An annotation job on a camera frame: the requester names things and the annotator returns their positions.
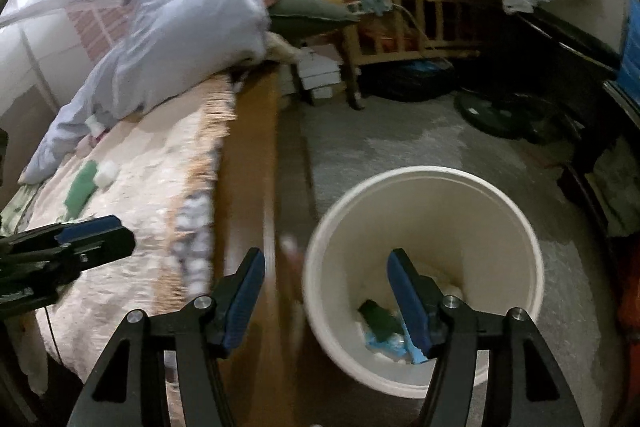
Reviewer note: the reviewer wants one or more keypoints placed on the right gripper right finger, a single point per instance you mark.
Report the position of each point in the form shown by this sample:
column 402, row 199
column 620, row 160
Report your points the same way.
column 418, row 298

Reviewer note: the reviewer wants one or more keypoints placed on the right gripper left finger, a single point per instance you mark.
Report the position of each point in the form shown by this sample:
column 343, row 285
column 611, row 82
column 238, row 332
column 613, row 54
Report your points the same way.
column 235, row 298

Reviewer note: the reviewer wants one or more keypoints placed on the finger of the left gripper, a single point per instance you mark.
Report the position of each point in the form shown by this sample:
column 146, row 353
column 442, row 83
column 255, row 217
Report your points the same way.
column 97, row 241

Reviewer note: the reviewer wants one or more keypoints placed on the green white snack wrapper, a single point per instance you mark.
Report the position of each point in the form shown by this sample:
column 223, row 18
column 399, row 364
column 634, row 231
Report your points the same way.
column 81, row 190

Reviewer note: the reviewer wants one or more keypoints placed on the white tissue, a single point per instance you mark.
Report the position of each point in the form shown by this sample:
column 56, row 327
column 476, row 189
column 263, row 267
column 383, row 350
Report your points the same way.
column 106, row 174

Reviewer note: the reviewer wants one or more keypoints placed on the green striped bed sheet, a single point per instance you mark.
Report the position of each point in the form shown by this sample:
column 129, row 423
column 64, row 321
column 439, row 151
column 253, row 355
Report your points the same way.
column 18, row 211

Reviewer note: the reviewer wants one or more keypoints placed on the grey white striped fabric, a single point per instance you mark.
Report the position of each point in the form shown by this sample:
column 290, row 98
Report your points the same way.
column 194, row 244

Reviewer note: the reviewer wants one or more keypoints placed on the pink fringed bed blanket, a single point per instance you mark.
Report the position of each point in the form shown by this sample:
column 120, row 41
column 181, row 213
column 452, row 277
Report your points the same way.
column 163, row 157

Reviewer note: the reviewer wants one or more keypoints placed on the black fan base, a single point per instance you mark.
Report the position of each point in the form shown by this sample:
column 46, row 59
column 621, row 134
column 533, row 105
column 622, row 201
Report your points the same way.
column 512, row 117

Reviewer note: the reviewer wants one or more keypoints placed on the white cardboard boxes stack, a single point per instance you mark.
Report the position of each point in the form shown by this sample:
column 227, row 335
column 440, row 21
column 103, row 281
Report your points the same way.
column 315, row 77

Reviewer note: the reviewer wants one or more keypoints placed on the light blue duvet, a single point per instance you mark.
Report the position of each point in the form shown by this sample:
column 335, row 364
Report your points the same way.
column 170, row 46

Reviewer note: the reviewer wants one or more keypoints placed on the dark green pillow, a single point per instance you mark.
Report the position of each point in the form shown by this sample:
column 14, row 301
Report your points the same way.
column 300, row 19

